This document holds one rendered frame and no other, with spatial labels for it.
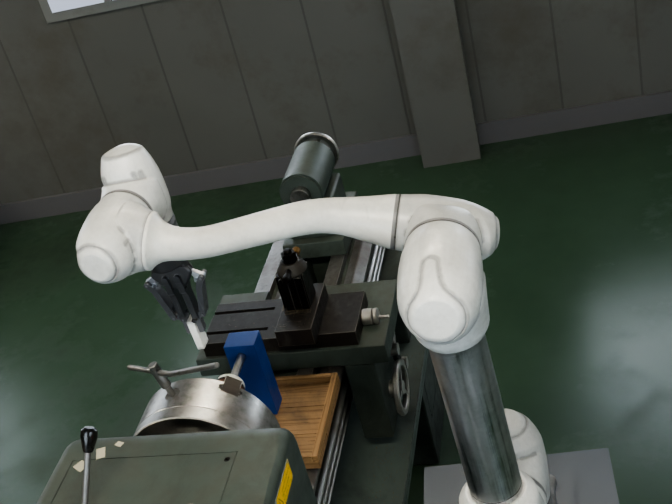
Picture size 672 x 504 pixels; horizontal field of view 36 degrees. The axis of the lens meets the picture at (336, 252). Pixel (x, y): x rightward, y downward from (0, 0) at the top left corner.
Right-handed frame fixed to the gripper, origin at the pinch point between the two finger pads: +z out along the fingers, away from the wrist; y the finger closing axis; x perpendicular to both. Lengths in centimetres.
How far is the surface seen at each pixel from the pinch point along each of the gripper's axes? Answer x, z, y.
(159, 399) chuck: -1.1, 17.2, 15.5
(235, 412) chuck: 1.6, 20.5, -1.6
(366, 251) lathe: -108, 55, -5
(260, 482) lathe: 27.4, 15.3, -15.0
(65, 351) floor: -183, 133, 170
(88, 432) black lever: 27.6, -0.4, 13.0
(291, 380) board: -43, 50, 5
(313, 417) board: -30, 52, -3
